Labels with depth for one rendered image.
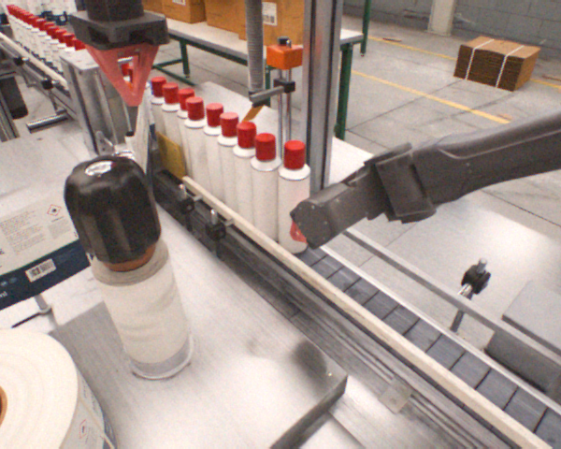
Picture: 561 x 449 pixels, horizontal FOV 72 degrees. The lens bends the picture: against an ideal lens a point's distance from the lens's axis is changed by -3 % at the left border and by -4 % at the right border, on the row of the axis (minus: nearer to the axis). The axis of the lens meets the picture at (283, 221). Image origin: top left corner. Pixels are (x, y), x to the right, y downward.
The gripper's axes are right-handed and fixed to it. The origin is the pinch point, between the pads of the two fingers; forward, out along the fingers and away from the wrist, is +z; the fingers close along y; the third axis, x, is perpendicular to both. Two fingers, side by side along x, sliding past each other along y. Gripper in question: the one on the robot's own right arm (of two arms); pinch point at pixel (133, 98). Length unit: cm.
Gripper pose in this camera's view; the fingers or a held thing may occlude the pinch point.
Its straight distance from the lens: 52.0
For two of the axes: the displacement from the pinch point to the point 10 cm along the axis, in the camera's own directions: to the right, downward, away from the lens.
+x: 7.2, -4.2, 5.5
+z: -0.2, 7.9, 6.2
